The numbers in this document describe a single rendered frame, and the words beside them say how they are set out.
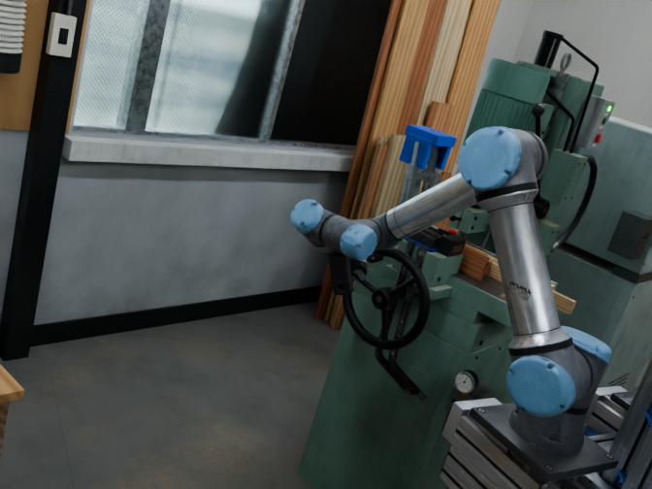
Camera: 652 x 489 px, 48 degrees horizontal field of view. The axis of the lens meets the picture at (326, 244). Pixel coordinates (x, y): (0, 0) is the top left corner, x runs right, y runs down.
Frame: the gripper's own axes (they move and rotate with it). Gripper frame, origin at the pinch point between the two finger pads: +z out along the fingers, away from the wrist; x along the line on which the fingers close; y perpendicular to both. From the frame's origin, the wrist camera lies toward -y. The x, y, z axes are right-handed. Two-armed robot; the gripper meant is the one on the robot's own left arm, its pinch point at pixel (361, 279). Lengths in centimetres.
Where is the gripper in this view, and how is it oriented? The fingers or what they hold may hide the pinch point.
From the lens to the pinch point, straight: 190.0
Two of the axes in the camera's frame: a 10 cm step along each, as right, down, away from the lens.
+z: 4.1, 4.1, 8.2
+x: -9.0, 0.6, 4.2
